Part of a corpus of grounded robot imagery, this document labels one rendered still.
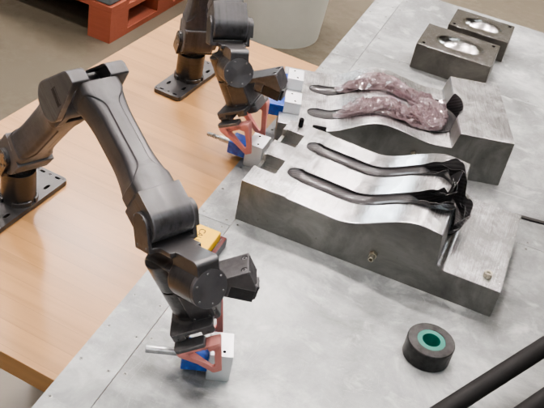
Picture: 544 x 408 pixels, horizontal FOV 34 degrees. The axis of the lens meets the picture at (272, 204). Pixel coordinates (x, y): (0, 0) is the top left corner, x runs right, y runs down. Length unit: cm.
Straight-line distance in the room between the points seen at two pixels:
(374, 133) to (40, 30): 237
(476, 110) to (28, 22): 250
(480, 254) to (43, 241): 78
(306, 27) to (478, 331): 272
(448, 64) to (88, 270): 119
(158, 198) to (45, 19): 296
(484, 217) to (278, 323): 50
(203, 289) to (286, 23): 298
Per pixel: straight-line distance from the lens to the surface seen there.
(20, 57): 378
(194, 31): 196
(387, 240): 157
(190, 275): 115
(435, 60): 234
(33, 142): 146
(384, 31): 252
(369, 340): 148
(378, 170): 174
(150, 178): 119
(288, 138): 179
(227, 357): 132
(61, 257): 154
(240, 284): 122
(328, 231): 160
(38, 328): 142
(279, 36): 409
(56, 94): 129
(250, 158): 179
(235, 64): 165
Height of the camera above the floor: 181
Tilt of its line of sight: 36 degrees down
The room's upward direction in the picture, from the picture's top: 12 degrees clockwise
